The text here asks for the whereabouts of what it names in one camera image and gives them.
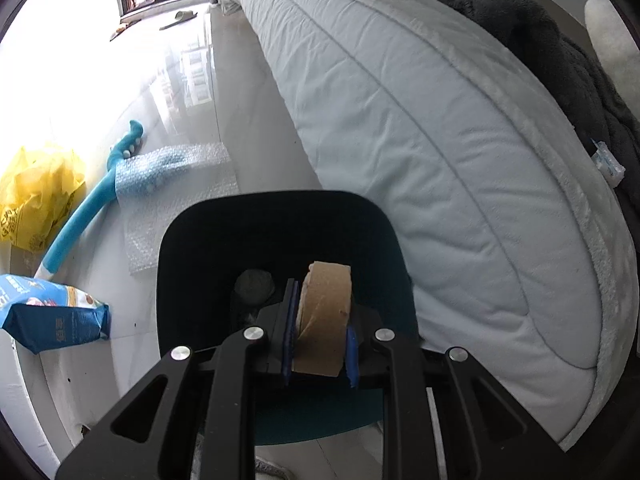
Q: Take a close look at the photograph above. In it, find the dark teal waste bin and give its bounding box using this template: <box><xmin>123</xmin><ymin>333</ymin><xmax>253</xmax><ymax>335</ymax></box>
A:
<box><xmin>156</xmin><ymin>190</ymin><xmax>421</xmax><ymax>447</ymax></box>

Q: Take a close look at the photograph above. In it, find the brown cardboard tape roll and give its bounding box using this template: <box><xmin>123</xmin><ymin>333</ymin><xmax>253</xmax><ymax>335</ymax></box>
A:
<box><xmin>291</xmin><ymin>261</ymin><xmax>354</xmax><ymax>377</ymax></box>

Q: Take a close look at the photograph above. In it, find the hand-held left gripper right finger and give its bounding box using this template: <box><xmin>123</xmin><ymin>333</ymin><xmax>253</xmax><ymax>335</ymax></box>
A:
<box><xmin>345</xmin><ymin>305</ymin><xmax>588</xmax><ymax>480</ymax></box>

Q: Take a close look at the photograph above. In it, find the bubble wrap sheet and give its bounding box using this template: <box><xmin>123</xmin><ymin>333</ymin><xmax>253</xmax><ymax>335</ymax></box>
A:
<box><xmin>114</xmin><ymin>142</ymin><xmax>241</xmax><ymax>276</ymax></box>

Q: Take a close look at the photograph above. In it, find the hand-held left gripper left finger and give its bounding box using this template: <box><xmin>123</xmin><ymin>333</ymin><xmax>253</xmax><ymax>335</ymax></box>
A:
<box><xmin>55</xmin><ymin>280</ymin><xmax>301</xmax><ymax>480</ymax></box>

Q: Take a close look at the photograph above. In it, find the dark grey fleece blanket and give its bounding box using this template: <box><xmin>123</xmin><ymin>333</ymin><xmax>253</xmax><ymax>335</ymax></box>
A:
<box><xmin>380</xmin><ymin>0</ymin><xmax>640</xmax><ymax>196</ymax></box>

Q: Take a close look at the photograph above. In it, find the small clear plastic wrapper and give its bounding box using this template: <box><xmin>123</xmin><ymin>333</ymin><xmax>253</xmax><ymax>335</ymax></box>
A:
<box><xmin>590</xmin><ymin>139</ymin><xmax>626</xmax><ymax>187</ymax></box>

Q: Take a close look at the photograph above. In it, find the bed with white mattress cover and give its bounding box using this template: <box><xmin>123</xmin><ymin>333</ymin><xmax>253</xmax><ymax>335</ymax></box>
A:
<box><xmin>216</xmin><ymin>0</ymin><xmax>640</xmax><ymax>453</ymax></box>

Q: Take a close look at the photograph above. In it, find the blue long-handled toy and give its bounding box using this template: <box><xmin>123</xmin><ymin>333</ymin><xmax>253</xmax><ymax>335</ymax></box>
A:
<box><xmin>34</xmin><ymin>120</ymin><xmax>146</xmax><ymax>281</ymax></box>

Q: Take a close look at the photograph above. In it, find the grey fluffy slipper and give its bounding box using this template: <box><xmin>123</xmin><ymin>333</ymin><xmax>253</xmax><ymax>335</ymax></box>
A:
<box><xmin>255</xmin><ymin>456</ymin><xmax>302</xmax><ymax>480</ymax></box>

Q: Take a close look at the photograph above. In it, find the blue snack packet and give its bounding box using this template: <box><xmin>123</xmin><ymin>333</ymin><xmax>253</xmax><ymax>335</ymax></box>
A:
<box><xmin>0</xmin><ymin>274</ymin><xmax>111</xmax><ymax>356</ymax></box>

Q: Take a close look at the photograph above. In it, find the yellow plastic bag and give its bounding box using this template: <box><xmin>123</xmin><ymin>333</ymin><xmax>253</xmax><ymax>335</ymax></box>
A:
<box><xmin>0</xmin><ymin>145</ymin><xmax>87</xmax><ymax>252</ymax></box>

